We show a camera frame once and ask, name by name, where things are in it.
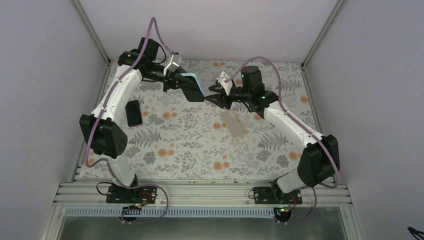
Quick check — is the light blue phone case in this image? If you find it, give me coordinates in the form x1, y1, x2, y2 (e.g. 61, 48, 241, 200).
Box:
180, 72, 205, 96

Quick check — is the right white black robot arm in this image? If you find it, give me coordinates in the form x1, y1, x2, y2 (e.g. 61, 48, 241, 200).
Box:
206, 65, 341, 204

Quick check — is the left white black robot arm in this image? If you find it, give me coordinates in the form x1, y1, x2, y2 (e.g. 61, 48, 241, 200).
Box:
79, 37, 205, 203

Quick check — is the floral patterned table mat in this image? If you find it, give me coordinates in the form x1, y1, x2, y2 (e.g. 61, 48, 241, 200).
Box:
81, 58, 333, 182

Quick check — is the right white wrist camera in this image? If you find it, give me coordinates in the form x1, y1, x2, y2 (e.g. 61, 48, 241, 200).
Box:
216, 71, 233, 96

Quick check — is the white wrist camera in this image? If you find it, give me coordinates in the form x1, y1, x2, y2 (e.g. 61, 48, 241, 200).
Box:
163, 52, 182, 76
216, 71, 233, 96

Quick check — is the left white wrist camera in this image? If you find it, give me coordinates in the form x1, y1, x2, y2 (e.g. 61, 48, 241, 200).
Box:
163, 52, 182, 76

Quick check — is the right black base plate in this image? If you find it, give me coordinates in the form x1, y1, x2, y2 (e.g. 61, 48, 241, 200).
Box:
252, 186, 303, 205

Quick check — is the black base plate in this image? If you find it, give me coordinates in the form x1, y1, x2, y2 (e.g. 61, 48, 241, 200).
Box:
105, 184, 158, 205
252, 186, 303, 205

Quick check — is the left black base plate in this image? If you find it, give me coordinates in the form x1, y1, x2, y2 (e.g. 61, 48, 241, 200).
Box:
105, 184, 158, 205

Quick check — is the aluminium rail frame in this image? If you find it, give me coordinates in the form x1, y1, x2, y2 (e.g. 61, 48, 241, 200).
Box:
38, 0, 365, 240

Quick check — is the black cable bottom right corner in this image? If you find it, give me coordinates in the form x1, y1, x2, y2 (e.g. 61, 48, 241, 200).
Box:
407, 226, 424, 240

